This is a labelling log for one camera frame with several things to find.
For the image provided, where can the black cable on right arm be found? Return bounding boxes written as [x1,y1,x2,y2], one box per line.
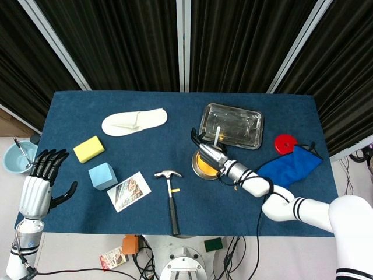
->
[217,167,292,280]

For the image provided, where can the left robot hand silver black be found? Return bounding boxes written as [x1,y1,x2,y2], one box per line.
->
[19,148,79,220]

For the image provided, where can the light blue basin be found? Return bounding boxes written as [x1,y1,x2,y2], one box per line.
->
[2,139,38,175]

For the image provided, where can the red round disc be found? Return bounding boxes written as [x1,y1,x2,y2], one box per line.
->
[273,134,298,155]

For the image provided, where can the printed snack packet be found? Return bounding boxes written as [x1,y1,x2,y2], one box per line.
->
[98,246,129,272]

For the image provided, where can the postcard with building photo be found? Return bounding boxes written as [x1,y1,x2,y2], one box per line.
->
[107,171,152,213]

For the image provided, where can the off-white ceramic bowl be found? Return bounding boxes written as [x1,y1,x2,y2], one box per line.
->
[191,150,222,179]

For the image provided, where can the white partition frame post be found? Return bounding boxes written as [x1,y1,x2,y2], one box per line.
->
[176,0,192,93]
[266,0,333,94]
[17,0,92,91]

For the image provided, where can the dark blue table cover cloth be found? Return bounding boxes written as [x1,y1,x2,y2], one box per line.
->
[14,90,339,237]

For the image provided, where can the claw hammer black rubber handle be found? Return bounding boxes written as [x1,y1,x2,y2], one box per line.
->
[154,170,183,236]

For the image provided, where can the orange box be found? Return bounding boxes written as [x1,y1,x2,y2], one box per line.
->
[121,234,140,255]

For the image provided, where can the light blue foam cube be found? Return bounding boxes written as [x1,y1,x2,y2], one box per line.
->
[87,162,118,191]

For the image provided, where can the black floor cables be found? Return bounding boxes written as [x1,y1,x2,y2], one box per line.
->
[339,142,373,196]

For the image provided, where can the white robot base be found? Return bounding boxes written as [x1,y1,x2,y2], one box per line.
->
[142,234,228,280]

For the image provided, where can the black pleated curtain panel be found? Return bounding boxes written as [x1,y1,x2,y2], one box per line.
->
[34,0,178,91]
[191,0,317,93]
[276,0,373,155]
[0,0,81,132]

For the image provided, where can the blue cloth with black trim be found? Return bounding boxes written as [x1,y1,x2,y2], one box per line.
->
[256,142,323,189]

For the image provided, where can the dark green box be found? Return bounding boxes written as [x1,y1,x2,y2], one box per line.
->
[203,237,224,253]

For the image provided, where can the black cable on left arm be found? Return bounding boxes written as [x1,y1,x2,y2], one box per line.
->
[17,253,138,280]

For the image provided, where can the metal tray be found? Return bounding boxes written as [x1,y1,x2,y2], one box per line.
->
[199,102,264,150]

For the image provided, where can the yellow sponge green scouring pad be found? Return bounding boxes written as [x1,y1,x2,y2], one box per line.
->
[72,135,105,164]

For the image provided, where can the metal saucer plate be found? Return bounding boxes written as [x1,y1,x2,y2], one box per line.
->
[193,169,219,181]

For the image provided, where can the white disposable slipper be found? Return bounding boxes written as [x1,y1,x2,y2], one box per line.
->
[101,108,169,137]

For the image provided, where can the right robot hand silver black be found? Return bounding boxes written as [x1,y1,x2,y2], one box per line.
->
[191,127,230,173]

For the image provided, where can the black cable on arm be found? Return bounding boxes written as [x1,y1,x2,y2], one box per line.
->
[17,253,138,280]
[217,167,292,280]

